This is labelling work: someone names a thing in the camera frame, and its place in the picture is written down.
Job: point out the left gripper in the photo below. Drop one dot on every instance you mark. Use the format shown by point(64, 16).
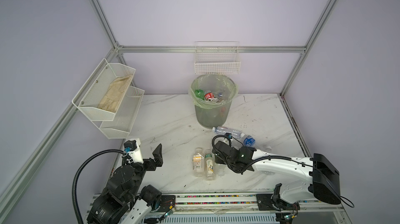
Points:
point(156, 154)

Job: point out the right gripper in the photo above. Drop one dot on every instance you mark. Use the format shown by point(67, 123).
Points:
point(216, 161)

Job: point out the white cap tea bottle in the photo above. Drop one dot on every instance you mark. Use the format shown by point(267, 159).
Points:
point(198, 164)

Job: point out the red white label bottle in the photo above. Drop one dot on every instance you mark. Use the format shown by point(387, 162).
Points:
point(209, 97)

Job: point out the green soda bottle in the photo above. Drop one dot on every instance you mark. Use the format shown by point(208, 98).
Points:
point(199, 94)

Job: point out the lime green label bottle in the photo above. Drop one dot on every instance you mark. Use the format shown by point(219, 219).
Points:
point(221, 169)

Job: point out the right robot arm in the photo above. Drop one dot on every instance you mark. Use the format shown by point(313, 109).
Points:
point(312, 177)

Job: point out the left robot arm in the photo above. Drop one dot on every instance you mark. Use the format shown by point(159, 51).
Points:
point(121, 198)

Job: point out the mesh waste bin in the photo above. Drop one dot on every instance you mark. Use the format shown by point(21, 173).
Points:
point(210, 118)

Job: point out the green bin liner bag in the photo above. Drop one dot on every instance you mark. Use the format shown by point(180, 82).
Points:
point(212, 91)

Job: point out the green cap crane label bottle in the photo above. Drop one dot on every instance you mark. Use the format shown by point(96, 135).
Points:
point(209, 165)

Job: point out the clear purple label bottle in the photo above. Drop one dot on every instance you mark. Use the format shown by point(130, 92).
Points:
point(224, 130)

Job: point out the Pocari Sweat bottle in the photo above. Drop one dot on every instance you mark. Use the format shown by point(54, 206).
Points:
point(249, 141)

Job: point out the lower white mesh shelf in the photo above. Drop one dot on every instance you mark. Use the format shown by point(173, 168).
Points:
point(125, 117)

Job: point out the white mesh shelf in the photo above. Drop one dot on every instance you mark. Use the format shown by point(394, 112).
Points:
point(125, 117)
point(93, 98)

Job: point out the upper white mesh shelf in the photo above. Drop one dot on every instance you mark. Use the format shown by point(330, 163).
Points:
point(93, 98)

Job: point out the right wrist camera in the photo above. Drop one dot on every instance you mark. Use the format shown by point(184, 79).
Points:
point(227, 139)

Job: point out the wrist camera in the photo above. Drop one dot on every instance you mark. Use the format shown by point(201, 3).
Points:
point(132, 151)
point(227, 139)

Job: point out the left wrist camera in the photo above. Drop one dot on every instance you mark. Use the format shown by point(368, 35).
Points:
point(132, 151)

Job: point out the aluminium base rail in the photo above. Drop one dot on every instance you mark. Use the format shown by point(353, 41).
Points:
point(239, 208)

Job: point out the white wire wall basket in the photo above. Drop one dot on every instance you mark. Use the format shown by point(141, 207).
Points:
point(217, 57)

